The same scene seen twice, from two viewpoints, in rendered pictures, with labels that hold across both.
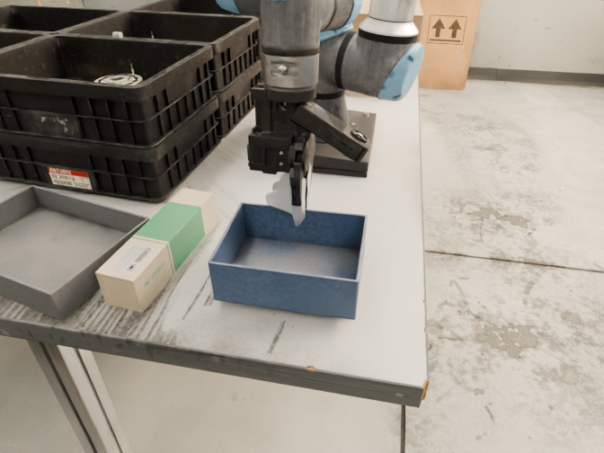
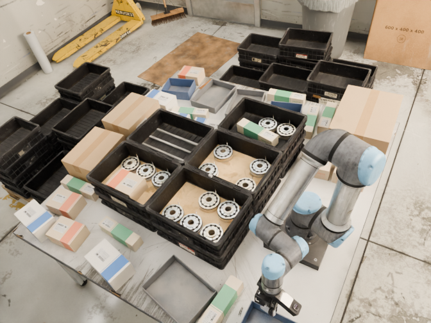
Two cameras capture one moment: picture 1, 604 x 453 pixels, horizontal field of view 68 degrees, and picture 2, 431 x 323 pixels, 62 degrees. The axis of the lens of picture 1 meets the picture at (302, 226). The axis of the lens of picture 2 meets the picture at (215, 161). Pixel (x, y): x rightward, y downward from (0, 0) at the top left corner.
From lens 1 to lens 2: 106 cm
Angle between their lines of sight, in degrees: 22
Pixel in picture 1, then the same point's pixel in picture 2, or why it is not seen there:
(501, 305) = (415, 298)
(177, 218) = (227, 297)
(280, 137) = (266, 300)
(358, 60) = (318, 229)
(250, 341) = not seen: outside the picture
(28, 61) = (172, 185)
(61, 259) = (184, 298)
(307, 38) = (276, 285)
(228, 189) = (251, 264)
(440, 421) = not seen: outside the picture
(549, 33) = not seen: outside the picture
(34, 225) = (174, 272)
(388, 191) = (325, 285)
